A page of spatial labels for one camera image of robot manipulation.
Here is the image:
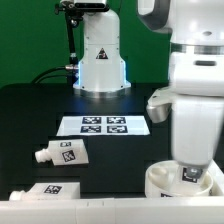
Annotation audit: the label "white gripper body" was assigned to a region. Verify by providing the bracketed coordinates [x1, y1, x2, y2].
[147, 52, 224, 167]

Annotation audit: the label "white round stool seat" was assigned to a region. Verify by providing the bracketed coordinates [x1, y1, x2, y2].
[145, 160, 213, 198]

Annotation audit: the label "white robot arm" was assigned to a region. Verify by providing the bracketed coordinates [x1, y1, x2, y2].
[73, 0, 224, 169]

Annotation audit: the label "white fiducial marker sheet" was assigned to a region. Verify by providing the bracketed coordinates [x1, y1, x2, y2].
[57, 116, 150, 136]

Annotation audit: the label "white L-shaped fence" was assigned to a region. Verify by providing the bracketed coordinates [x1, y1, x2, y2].
[0, 163, 224, 224]

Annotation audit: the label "black cables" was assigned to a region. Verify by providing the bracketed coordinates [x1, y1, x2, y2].
[31, 67, 76, 84]

